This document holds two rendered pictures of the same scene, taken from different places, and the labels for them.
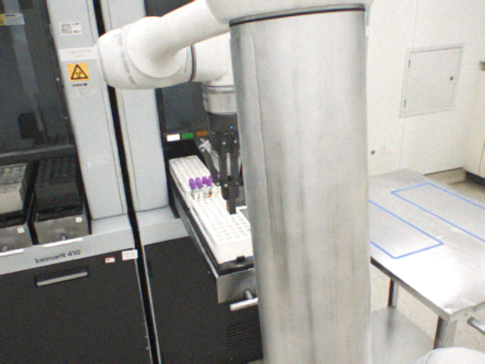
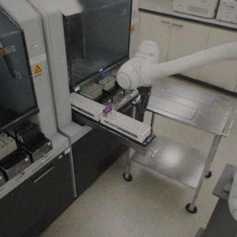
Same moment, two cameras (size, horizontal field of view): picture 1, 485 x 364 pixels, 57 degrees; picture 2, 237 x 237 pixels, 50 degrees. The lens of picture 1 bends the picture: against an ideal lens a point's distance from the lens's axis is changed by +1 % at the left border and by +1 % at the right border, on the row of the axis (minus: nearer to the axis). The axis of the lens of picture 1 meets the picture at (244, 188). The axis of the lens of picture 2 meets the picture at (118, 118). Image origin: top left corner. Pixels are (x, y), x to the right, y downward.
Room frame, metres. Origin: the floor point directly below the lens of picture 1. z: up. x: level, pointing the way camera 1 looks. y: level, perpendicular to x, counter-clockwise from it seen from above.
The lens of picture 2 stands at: (0.10, 0.81, 1.77)
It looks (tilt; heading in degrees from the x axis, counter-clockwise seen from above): 37 degrees down; 323
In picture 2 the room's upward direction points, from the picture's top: 2 degrees clockwise
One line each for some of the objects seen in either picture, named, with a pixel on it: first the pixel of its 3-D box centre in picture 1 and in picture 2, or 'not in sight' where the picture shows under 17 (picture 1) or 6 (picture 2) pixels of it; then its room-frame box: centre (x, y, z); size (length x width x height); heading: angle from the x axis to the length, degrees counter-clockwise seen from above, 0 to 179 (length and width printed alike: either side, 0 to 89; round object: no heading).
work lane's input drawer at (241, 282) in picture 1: (208, 219); (106, 123); (1.14, 0.11, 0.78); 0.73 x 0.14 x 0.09; 18
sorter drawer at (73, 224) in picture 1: (64, 186); (7, 127); (1.44, 0.63, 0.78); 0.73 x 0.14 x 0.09; 18
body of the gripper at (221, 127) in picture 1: (226, 131); (144, 91); (0.91, 0.03, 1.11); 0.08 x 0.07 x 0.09; 108
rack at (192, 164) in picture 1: (192, 180); (84, 106); (1.31, 0.16, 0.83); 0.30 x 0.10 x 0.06; 18
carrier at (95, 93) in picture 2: (234, 164); (95, 93); (1.39, 0.03, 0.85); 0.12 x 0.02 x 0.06; 109
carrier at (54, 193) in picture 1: (57, 192); (30, 134); (1.22, 0.56, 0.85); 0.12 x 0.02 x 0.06; 108
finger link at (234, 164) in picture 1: (233, 161); (144, 101); (0.92, 0.02, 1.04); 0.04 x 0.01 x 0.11; 18
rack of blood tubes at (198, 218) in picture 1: (220, 224); (124, 125); (1.01, 0.06, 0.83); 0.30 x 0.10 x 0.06; 19
